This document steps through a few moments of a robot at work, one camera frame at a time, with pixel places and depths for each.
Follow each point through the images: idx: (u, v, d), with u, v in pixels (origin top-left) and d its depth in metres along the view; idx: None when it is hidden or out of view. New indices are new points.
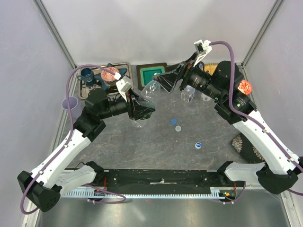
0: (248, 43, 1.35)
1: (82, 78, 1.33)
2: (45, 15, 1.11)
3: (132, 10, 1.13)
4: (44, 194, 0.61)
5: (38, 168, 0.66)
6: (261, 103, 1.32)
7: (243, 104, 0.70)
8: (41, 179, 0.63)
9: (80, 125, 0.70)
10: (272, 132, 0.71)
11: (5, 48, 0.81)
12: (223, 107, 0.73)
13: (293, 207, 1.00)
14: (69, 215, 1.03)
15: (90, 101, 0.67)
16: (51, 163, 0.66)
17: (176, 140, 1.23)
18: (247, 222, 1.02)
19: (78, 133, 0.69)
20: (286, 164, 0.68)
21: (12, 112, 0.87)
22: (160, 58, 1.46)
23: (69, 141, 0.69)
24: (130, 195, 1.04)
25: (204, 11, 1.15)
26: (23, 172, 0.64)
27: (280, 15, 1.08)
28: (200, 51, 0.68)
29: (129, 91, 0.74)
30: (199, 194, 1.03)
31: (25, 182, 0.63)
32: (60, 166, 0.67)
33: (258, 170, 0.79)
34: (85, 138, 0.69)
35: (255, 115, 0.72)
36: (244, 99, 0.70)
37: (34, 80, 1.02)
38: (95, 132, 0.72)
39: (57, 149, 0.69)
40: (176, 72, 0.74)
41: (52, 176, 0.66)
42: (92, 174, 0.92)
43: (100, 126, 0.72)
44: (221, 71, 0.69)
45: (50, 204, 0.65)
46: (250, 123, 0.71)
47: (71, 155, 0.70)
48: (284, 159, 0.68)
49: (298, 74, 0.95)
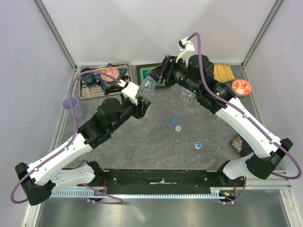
0: (248, 42, 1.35)
1: (82, 78, 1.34)
2: (45, 15, 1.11)
3: (131, 10, 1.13)
4: (34, 191, 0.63)
5: (35, 163, 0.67)
6: (261, 103, 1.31)
7: (222, 93, 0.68)
8: (35, 176, 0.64)
9: (86, 130, 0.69)
10: (252, 117, 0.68)
11: (5, 48, 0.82)
12: (202, 97, 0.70)
13: (293, 207, 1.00)
14: (70, 215, 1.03)
15: (101, 109, 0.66)
16: (48, 162, 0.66)
17: (176, 140, 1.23)
18: (247, 222, 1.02)
19: (82, 138, 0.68)
20: (269, 146, 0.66)
21: (12, 112, 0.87)
22: (160, 58, 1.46)
23: (70, 144, 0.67)
24: (130, 195, 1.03)
25: (203, 11, 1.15)
26: (22, 163, 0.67)
27: (280, 14, 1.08)
28: (181, 46, 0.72)
29: (138, 97, 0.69)
30: (199, 194, 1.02)
31: (20, 174, 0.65)
32: (56, 167, 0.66)
33: (246, 159, 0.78)
34: (86, 145, 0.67)
35: (236, 102, 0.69)
36: (224, 89, 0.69)
37: (34, 80, 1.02)
38: (99, 140, 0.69)
39: (57, 150, 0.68)
40: (161, 64, 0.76)
41: (47, 174, 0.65)
42: (91, 176, 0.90)
43: (105, 136, 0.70)
44: (192, 63, 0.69)
45: (39, 199, 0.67)
46: (229, 109, 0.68)
47: (70, 159, 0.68)
48: (266, 141, 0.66)
49: (298, 74, 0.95)
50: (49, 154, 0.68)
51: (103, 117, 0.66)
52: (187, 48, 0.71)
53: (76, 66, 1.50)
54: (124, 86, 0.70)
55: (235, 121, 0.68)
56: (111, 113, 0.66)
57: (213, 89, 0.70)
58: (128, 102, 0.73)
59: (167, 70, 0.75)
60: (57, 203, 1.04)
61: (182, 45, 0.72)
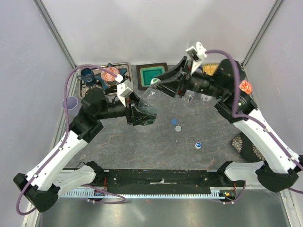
0: (248, 42, 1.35)
1: (81, 78, 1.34)
2: (45, 15, 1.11)
3: (131, 10, 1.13)
4: (40, 196, 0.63)
5: (33, 170, 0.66)
6: (261, 103, 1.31)
7: (244, 103, 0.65)
8: (36, 183, 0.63)
9: (76, 125, 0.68)
10: (273, 131, 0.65)
11: (5, 48, 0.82)
12: (224, 106, 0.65)
13: (293, 207, 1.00)
14: (69, 215, 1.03)
15: (85, 100, 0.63)
16: (46, 166, 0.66)
17: (176, 140, 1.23)
18: (247, 222, 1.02)
19: (75, 135, 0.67)
20: (287, 163, 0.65)
21: (12, 112, 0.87)
22: (160, 58, 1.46)
23: (64, 143, 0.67)
24: (130, 195, 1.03)
25: (204, 11, 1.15)
26: (19, 173, 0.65)
27: (280, 14, 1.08)
28: (193, 58, 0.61)
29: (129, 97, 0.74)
30: (199, 194, 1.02)
31: (20, 185, 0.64)
32: (56, 169, 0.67)
33: (257, 169, 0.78)
34: (80, 141, 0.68)
35: (256, 115, 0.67)
36: (245, 98, 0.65)
37: (34, 80, 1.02)
38: (92, 133, 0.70)
39: (52, 152, 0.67)
40: (176, 80, 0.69)
41: (48, 178, 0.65)
42: (92, 175, 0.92)
43: (97, 128, 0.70)
44: (223, 70, 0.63)
45: (47, 205, 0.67)
46: (250, 122, 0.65)
47: (66, 157, 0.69)
48: (285, 158, 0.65)
49: (298, 74, 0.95)
50: (45, 158, 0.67)
51: (89, 109, 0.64)
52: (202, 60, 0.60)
53: (76, 66, 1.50)
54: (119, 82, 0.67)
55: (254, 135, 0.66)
56: (97, 103, 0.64)
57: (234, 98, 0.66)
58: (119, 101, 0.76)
59: (188, 84, 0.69)
60: (57, 203, 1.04)
61: (197, 59, 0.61)
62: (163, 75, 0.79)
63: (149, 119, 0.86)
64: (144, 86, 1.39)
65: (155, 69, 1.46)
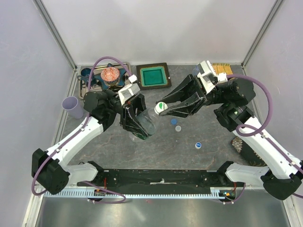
0: (247, 42, 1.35)
1: (82, 78, 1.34)
2: (45, 15, 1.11)
3: (132, 10, 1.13)
4: (57, 173, 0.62)
5: (53, 146, 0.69)
6: (260, 103, 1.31)
7: (240, 112, 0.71)
8: (57, 157, 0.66)
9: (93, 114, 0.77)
10: (271, 137, 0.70)
11: (5, 48, 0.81)
12: (225, 116, 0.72)
13: (293, 207, 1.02)
14: (69, 215, 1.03)
15: (87, 108, 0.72)
16: (67, 143, 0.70)
17: (176, 140, 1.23)
18: (247, 222, 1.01)
19: (94, 120, 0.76)
20: (289, 168, 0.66)
21: (13, 112, 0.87)
22: (160, 58, 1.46)
23: (85, 126, 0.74)
24: (130, 195, 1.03)
25: (204, 11, 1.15)
26: (37, 150, 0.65)
27: (280, 15, 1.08)
28: (213, 81, 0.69)
29: (131, 100, 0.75)
30: (199, 194, 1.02)
31: (40, 159, 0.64)
32: (75, 148, 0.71)
33: (262, 174, 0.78)
34: (101, 125, 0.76)
35: (253, 122, 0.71)
36: (241, 107, 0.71)
37: (34, 80, 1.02)
38: (109, 121, 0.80)
39: (74, 132, 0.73)
40: (193, 103, 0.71)
41: (67, 155, 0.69)
42: (94, 172, 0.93)
43: (111, 116, 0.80)
44: (239, 89, 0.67)
45: (58, 187, 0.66)
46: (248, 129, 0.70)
47: (84, 140, 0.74)
48: (286, 162, 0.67)
49: (298, 74, 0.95)
50: (66, 137, 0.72)
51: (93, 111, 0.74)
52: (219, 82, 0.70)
53: (76, 66, 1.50)
54: (131, 83, 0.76)
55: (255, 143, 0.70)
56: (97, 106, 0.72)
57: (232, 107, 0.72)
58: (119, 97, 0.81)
59: (201, 105, 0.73)
60: (57, 203, 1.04)
61: (217, 82, 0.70)
62: (167, 97, 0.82)
63: (139, 133, 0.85)
64: (144, 86, 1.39)
65: (155, 70, 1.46)
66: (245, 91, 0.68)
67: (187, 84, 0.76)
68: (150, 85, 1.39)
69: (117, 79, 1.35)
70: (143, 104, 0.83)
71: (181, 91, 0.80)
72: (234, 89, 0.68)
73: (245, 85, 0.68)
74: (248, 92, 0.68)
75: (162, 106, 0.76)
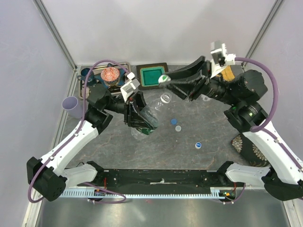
0: (248, 42, 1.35)
1: (81, 78, 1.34)
2: (45, 15, 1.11)
3: (132, 9, 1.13)
4: (52, 181, 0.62)
5: (48, 154, 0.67)
6: (261, 103, 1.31)
7: (255, 112, 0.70)
8: (52, 165, 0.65)
9: (89, 116, 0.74)
10: (284, 142, 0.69)
11: (5, 48, 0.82)
12: (236, 117, 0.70)
13: (293, 207, 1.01)
14: (69, 215, 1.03)
15: (90, 99, 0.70)
16: (61, 150, 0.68)
17: (176, 140, 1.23)
18: (247, 222, 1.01)
19: (89, 124, 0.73)
20: (297, 174, 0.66)
21: (13, 112, 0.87)
22: (160, 58, 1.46)
23: (79, 130, 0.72)
24: (131, 195, 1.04)
25: (204, 11, 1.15)
26: (32, 157, 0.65)
27: (280, 15, 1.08)
28: (219, 60, 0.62)
29: (132, 95, 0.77)
30: (199, 194, 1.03)
31: (34, 168, 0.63)
32: (69, 154, 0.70)
33: (263, 175, 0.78)
34: (94, 129, 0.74)
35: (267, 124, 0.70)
36: (256, 107, 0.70)
37: (34, 80, 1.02)
38: (103, 125, 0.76)
39: (67, 138, 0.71)
40: (195, 83, 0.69)
41: (62, 162, 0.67)
42: (93, 173, 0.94)
43: (107, 119, 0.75)
44: (248, 83, 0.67)
45: (55, 193, 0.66)
46: (261, 133, 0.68)
47: (78, 145, 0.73)
48: (295, 169, 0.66)
49: (299, 74, 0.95)
50: (60, 144, 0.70)
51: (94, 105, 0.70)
52: (227, 64, 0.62)
53: (76, 66, 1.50)
54: (129, 80, 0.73)
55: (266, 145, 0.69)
56: (101, 99, 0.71)
57: (245, 107, 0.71)
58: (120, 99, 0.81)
59: (201, 90, 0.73)
60: (57, 203, 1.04)
61: (223, 63, 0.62)
62: (172, 71, 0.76)
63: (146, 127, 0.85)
64: (144, 86, 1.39)
65: (155, 69, 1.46)
66: (256, 87, 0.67)
67: (197, 64, 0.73)
68: (150, 85, 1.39)
69: (117, 79, 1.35)
70: (143, 100, 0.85)
71: (188, 72, 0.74)
72: (243, 83, 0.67)
73: (253, 81, 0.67)
74: (259, 87, 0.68)
75: (165, 78, 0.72)
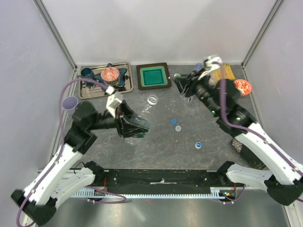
0: (248, 42, 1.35)
1: (81, 78, 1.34)
2: (45, 15, 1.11)
3: (132, 9, 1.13)
4: (35, 213, 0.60)
5: (31, 185, 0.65)
6: (261, 103, 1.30)
7: (243, 117, 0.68)
8: (34, 198, 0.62)
9: (70, 138, 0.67)
10: (273, 143, 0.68)
11: (5, 48, 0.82)
12: (224, 121, 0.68)
13: (293, 207, 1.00)
14: (69, 215, 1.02)
15: (76, 116, 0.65)
16: (43, 180, 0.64)
17: (176, 140, 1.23)
18: (247, 222, 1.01)
19: (69, 148, 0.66)
20: (291, 174, 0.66)
21: (13, 112, 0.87)
22: (160, 58, 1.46)
23: (60, 157, 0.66)
24: (130, 195, 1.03)
25: (204, 11, 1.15)
26: (16, 190, 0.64)
27: (280, 15, 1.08)
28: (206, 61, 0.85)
29: (120, 109, 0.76)
30: (199, 194, 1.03)
31: (18, 201, 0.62)
32: (52, 183, 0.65)
33: (266, 178, 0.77)
34: (76, 153, 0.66)
35: (256, 127, 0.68)
36: (244, 112, 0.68)
37: (34, 80, 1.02)
38: (86, 146, 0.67)
39: (49, 166, 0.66)
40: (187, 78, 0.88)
41: (45, 192, 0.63)
42: (90, 178, 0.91)
43: (91, 140, 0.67)
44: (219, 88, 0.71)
45: (46, 218, 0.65)
46: (251, 135, 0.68)
47: (62, 173, 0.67)
48: (289, 168, 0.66)
49: (299, 74, 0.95)
50: (42, 172, 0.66)
51: (80, 123, 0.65)
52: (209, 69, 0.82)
53: (76, 66, 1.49)
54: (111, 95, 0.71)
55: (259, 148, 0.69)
56: (87, 116, 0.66)
57: (233, 113, 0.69)
58: (108, 114, 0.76)
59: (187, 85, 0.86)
60: None
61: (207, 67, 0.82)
62: None
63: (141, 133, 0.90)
64: (144, 86, 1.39)
65: (155, 69, 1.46)
66: (230, 89, 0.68)
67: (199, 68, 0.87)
68: (150, 85, 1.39)
69: (117, 79, 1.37)
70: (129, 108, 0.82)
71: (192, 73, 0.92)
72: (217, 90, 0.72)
73: (230, 84, 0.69)
74: (234, 90, 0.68)
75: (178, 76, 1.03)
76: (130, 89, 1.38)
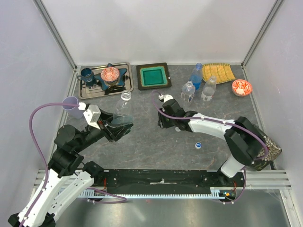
0: (248, 43, 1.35)
1: (81, 78, 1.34)
2: (45, 15, 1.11)
3: (132, 9, 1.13)
4: None
5: (23, 212, 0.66)
6: (261, 103, 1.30)
7: (187, 115, 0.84)
8: (27, 224, 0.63)
9: (55, 163, 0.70)
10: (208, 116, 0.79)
11: (5, 48, 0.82)
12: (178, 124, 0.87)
13: (293, 207, 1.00)
14: (70, 215, 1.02)
15: (59, 141, 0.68)
16: (33, 206, 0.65)
17: (176, 140, 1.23)
18: (247, 222, 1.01)
19: (55, 173, 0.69)
20: (224, 127, 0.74)
21: (13, 112, 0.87)
22: (160, 58, 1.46)
23: (47, 183, 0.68)
24: (130, 195, 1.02)
25: (204, 11, 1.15)
26: (11, 215, 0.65)
27: (280, 15, 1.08)
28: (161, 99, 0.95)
29: (100, 118, 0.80)
30: (199, 194, 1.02)
31: None
32: (44, 207, 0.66)
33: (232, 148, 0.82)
34: (61, 178, 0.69)
35: (199, 115, 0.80)
36: (188, 112, 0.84)
37: (34, 80, 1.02)
38: (72, 167, 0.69)
39: (38, 193, 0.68)
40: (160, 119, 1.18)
41: (38, 217, 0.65)
42: (88, 182, 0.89)
43: (76, 161, 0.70)
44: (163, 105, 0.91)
45: None
46: (193, 121, 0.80)
47: (51, 198, 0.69)
48: (222, 125, 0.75)
49: (299, 74, 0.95)
50: (32, 199, 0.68)
51: (64, 147, 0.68)
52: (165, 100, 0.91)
53: (76, 66, 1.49)
54: (85, 109, 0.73)
55: (200, 125, 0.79)
56: (71, 140, 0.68)
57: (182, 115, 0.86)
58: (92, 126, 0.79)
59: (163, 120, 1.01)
60: None
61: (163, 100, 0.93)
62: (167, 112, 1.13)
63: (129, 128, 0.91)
64: (144, 86, 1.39)
65: (155, 69, 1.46)
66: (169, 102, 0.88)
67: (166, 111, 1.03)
68: (150, 85, 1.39)
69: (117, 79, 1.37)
70: (109, 115, 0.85)
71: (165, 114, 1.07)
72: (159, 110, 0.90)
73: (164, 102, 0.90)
74: (169, 101, 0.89)
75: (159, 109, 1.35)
76: (130, 89, 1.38)
